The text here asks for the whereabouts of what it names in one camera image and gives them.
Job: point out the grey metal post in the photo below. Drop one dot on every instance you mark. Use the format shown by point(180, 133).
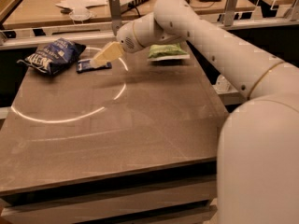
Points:
point(229, 12)
point(115, 13)

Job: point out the white paper sheets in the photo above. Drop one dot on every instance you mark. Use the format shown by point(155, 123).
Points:
point(81, 3)

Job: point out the left grey metal post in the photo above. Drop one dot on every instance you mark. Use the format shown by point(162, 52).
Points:
point(115, 13)

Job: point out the lower grey drawer front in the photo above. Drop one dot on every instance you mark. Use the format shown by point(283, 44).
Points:
point(190, 214)

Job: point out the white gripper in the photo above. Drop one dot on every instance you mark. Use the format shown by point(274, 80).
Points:
point(127, 37)

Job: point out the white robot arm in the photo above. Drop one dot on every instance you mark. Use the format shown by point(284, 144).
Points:
point(258, 150)

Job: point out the grey drawer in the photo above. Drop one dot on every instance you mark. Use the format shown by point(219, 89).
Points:
point(190, 214)
point(111, 204)

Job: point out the blue chip bag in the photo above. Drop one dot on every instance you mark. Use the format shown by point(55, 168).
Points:
point(55, 57)

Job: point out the upper grey drawer front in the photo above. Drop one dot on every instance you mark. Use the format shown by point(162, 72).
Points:
point(111, 204)

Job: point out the green chip bag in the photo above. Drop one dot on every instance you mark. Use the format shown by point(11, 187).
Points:
point(167, 52)

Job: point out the blue rxbar blueberry wrapper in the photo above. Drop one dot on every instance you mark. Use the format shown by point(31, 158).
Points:
point(84, 65)

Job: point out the wooden background desk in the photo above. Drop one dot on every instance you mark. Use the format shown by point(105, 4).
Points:
point(40, 13)

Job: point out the clear round plastic lid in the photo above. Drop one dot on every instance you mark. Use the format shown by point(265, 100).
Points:
point(80, 14)

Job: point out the left clear sanitizer bottle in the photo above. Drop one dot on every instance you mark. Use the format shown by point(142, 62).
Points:
point(222, 84)

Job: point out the right grey metal post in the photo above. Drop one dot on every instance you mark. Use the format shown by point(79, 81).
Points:
point(229, 12)

